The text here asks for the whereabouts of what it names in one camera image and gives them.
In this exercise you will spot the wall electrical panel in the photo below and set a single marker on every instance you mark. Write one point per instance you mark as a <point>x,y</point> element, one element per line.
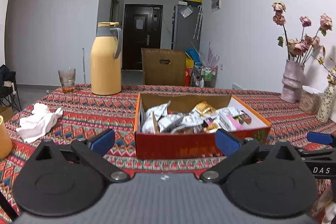
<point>215,5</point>

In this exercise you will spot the orange white cracker packet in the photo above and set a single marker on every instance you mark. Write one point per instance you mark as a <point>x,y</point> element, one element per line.
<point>203,108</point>

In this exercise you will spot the dried pink roses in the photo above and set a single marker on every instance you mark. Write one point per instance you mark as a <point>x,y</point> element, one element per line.
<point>301,49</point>

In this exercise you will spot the white crumpled cloth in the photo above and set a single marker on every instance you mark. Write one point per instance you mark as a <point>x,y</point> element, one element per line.
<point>39,123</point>

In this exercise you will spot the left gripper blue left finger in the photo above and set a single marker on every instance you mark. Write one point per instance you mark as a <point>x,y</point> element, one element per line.
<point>91,153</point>

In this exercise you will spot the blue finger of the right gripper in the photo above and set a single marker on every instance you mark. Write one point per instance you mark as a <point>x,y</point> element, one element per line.
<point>321,138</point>

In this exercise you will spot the patterned red tablecloth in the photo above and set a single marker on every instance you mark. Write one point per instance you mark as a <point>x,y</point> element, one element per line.
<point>45,182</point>

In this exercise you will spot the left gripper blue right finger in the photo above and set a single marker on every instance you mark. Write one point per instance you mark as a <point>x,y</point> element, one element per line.
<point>237,151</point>

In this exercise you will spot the pink textured vase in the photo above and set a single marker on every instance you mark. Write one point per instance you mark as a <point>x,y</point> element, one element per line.
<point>292,81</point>

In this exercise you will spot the wire storage cart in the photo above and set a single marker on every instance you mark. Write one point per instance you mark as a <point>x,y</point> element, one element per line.
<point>204,76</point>

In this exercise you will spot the pink snack packet in box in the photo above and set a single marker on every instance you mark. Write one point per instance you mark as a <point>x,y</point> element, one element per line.
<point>234,125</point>

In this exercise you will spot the woven tissue box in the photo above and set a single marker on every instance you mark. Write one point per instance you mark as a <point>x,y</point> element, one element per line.
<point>310,99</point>

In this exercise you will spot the grey refrigerator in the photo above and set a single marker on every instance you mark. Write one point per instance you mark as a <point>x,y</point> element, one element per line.
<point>187,22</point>

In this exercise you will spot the black folding chair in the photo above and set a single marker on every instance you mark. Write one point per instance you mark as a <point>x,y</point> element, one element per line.
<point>8,92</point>

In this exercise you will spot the black entrance door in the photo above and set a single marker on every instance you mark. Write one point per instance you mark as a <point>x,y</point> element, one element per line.
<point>141,29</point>

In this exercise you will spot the red orange cardboard snack box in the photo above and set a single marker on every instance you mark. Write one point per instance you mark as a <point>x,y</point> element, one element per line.
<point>188,146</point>

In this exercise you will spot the floral slim vase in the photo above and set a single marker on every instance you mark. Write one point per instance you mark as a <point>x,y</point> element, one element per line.
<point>326,105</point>

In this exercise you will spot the glass cup with straw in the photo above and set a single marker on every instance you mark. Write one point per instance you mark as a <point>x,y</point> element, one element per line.
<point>67,79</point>

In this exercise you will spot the yellow thermos jug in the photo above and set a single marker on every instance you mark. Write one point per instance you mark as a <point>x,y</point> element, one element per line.
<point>106,59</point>

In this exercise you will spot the brown cardboard box with handle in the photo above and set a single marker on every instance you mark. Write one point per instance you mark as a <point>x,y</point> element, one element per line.
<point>163,67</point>

